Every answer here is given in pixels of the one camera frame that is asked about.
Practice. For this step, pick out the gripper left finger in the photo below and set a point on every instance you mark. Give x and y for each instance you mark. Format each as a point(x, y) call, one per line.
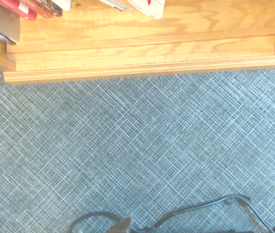
point(125, 225)

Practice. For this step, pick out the wooden bookshelf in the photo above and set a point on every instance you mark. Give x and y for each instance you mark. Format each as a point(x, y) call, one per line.
point(140, 36)

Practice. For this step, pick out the white and red book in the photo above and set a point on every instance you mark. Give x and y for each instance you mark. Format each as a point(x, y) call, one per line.
point(153, 8)

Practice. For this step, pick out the white and grey book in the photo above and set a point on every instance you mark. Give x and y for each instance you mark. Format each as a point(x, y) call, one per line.
point(116, 4)

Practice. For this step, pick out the thin white book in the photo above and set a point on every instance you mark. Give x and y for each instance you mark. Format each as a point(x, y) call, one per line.
point(63, 4)

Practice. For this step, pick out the dark red book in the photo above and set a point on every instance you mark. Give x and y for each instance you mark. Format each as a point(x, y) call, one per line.
point(46, 8)

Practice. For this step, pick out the tan book at left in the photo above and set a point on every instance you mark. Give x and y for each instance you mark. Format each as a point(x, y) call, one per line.
point(2, 23)

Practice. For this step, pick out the red paperback book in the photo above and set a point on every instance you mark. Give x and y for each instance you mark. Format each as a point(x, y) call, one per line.
point(18, 8)

